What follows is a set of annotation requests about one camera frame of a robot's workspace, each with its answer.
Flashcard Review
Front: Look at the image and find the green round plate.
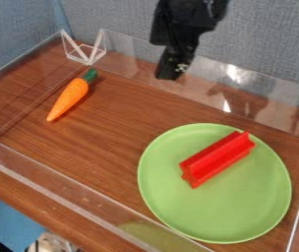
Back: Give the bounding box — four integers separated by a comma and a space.
137, 123, 292, 244

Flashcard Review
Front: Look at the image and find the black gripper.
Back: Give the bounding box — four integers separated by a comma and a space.
149, 0, 229, 81

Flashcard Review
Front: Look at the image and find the orange toy carrot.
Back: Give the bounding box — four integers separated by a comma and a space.
45, 69, 97, 122

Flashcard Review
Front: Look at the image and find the clear acrylic enclosure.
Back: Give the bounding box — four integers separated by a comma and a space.
0, 30, 299, 252

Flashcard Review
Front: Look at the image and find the red rectangular block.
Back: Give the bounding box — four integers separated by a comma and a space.
180, 131, 255, 189

